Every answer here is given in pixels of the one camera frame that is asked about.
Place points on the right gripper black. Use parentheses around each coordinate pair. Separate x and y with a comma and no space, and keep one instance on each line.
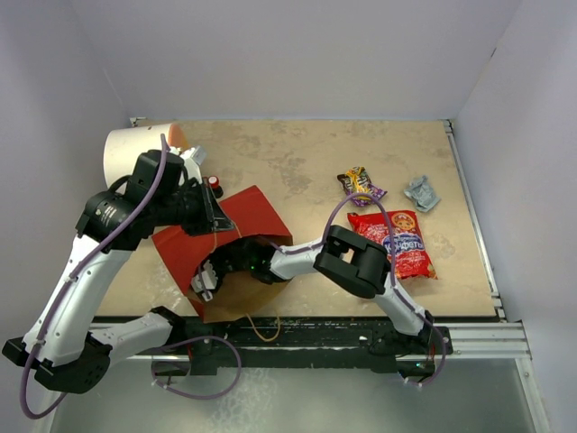
(214,261)

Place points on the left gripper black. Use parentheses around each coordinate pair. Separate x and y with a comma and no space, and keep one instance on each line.
(212,217)

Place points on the red brown paper bag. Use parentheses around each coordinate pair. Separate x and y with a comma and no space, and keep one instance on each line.
(241,295)

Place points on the purple brown M&M's packet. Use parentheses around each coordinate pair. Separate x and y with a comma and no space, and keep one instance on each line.
(363,199)

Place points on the red candy snack bag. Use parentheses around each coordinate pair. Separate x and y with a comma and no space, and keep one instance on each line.
(412,259)

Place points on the white silver snack packet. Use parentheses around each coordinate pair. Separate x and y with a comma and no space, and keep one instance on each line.
(422,194)

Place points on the yellow M&M's packet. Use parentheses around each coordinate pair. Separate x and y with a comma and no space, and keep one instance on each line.
(357,180)

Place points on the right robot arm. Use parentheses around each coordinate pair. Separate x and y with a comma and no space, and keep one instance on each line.
(354,263)

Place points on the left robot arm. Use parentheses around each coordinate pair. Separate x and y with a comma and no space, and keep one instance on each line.
(63,352)

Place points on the small red black bottle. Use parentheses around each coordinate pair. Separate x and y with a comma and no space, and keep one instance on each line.
(215,186)

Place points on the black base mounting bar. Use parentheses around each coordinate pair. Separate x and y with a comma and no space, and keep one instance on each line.
(305,343)

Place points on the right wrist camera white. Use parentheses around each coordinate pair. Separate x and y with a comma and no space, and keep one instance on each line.
(206,282)

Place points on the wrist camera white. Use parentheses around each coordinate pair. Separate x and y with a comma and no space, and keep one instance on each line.
(206,282)
(193,158)

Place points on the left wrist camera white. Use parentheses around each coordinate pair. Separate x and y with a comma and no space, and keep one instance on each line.
(193,158)

